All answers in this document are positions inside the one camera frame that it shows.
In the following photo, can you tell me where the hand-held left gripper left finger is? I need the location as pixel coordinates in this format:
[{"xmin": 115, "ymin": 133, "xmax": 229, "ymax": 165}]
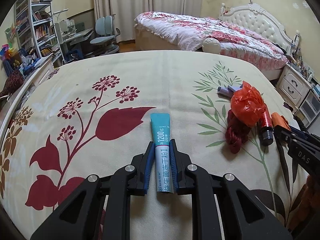
[{"xmin": 30, "ymin": 141, "xmax": 155, "ymax": 240}]

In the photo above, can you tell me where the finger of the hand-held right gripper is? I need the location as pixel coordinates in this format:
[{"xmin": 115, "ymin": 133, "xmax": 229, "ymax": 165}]
[
  {"xmin": 273, "ymin": 127, "xmax": 293, "ymax": 153},
  {"xmin": 289, "ymin": 126, "xmax": 313, "ymax": 143}
]

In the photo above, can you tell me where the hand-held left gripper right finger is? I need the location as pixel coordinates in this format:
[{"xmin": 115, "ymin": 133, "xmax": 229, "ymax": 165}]
[{"xmin": 169, "ymin": 139, "xmax": 293, "ymax": 240}]

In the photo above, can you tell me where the orange small box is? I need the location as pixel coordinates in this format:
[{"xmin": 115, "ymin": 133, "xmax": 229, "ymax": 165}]
[{"xmin": 271, "ymin": 112, "xmax": 292, "ymax": 132}]

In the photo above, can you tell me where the teal toothpaste tube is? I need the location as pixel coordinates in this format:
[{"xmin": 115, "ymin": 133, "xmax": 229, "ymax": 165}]
[{"xmin": 150, "ymin": 113, "xmax": 173, "ymax": 195}]

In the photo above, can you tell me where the red cylinder bottle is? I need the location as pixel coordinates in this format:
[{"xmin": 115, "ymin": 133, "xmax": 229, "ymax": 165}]
[{"xmin": 257, "ymin": 105, "xmax": 274, "ymax": 146}]

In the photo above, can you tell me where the clear plastic drawer unit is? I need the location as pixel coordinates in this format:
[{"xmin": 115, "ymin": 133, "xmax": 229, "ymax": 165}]
[{"xmin": 299, "ymin": 87, "xmax": 320, "ymax": 128}]

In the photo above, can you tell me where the person's orange clothing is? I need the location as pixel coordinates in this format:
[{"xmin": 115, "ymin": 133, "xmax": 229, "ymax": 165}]
[{"xmin": 291, "ymin": 174, "xmax": 320, "ymax": 233}]

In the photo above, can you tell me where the dark red yarn bundle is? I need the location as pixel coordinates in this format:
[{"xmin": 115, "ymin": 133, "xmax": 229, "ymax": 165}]
[{"xmin": 225, "ymin": 110, "xmax": 253, "ymax": 154}]

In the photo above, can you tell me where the white nightstand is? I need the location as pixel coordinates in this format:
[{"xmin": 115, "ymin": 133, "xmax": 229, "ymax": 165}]
[{"xmin": 276, "ymin": 64, "xmax": 313, "ymax": 106}]

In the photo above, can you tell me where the orange plastic bag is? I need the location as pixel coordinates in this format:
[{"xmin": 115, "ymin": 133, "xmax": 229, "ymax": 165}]
[{"xmin": 230, "ymin": 81, "xmax": 266, "ymax": 128}]

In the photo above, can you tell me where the purple small tube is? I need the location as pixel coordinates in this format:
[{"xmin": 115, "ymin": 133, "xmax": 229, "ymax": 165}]
[
  {"xmin": 217, "ymin": 86, "xmax": 235, "ymax": 98},
  {"xmin": 226, "ymin": 84, "xmax": 244, "ymax": 93}
]

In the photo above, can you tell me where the floral printed tablecloth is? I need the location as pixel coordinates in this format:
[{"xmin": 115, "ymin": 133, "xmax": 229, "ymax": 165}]
[{"xmin": 0, "ymin": 52, "xmax": 310, "ymax": 240}]

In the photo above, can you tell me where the white tufted bed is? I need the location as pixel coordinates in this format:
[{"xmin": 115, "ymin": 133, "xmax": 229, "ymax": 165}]
[{"xmin": 134, "ymin": 3, "xmax": 293, "ymax": 78}]

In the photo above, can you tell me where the red floral blanket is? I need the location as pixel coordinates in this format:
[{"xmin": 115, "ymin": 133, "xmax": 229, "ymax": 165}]
[{"xmin": 135, "ymin": 11, "xmax": 288, "ymax": 71}]

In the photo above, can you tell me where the grey-blue desk chair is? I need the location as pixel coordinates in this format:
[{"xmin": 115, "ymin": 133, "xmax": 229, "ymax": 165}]
[{"xmin": 89, "ymin": 16, "xmax": 121, "ymax": 54}]

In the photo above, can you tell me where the white cabinet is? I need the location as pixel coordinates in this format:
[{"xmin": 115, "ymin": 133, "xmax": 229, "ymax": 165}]
[{"xmin": 25, "ymin": 59, "xmax": 56, "ymax": 88}]

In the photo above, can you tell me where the white study desk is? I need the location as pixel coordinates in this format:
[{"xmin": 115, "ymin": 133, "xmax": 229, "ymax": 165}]
[{"xmin": 54, "ymin": 20, "xmax": 93, "ymax": 63}]

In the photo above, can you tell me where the dark red knitted cloth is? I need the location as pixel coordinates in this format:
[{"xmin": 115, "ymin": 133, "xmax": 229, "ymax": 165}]
[{"xmin": 0, "ymin": 70, "xmax": 25, "ymax": 98}]

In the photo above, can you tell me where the blue plastic basket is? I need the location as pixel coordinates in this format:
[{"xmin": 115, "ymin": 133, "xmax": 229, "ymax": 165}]
[{"xmin": 2, "ymin": 57, "xmax": 23, "ymax": 77}]

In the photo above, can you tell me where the white desk lamp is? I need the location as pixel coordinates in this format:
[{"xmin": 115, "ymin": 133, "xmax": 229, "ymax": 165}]
[{"xmin": 52, "ymin": 7, "xmax": 70, "ymax": 22}]

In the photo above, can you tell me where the colourful pinwheel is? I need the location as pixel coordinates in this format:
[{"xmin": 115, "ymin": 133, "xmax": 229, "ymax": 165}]
[{"xmin": 0, "ymin": 44, "xmax": 16, "ymax": 61}]

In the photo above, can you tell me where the white bookshelf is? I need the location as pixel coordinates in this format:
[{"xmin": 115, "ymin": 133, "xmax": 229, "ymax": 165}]
[{"xmin": 14, "ymin": 0, "xmax": 64, "ymax": 66}]

